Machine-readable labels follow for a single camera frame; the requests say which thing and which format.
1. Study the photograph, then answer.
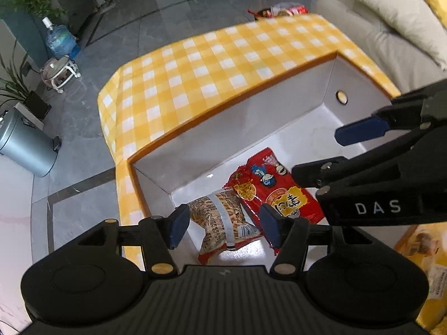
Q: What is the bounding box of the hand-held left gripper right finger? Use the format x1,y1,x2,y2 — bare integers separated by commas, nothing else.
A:
259,203,372,276

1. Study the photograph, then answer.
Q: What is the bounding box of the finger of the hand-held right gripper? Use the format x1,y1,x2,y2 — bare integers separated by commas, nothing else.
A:
291,126,447,190
334,80,447,146

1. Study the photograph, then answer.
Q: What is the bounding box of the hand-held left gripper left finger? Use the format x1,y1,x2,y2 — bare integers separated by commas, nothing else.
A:
75,204,191,280

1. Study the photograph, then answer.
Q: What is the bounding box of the red cartoon snack packet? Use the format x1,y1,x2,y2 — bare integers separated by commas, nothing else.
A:
223,147,325,257

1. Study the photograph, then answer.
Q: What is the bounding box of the beige peanut snack packet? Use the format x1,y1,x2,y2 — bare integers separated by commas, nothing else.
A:
187,188,266,265

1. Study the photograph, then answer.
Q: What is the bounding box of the bread bun snack bag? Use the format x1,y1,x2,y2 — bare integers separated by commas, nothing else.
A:
394,225,447,301

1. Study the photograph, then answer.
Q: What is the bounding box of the red bag of snacks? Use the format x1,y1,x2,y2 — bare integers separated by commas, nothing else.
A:
248,3,308,21

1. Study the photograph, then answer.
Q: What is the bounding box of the beige sofa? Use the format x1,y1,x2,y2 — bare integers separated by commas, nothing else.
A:
316,0,447,95

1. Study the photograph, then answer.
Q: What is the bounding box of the beige cushion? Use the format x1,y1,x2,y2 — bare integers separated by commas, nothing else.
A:
349,0,447,70

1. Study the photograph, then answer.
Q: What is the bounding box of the yellow checkered tablecloth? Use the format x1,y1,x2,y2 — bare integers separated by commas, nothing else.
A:
98,13,402,269

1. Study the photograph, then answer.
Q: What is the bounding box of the grey pedal trash can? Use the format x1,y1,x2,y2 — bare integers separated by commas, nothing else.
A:
0,106,61,178

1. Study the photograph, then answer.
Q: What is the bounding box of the white rolling stand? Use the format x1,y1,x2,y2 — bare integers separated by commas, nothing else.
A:
49,61,82,94

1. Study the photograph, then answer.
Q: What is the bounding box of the potted plant in black pot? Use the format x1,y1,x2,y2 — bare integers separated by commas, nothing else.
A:
0,38,52,121

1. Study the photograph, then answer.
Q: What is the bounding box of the blue water jug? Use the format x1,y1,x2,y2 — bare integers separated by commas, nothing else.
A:
42,17,78,58

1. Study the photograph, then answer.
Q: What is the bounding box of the grey cabinet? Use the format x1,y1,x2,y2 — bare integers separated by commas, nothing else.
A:
45,0,96,39

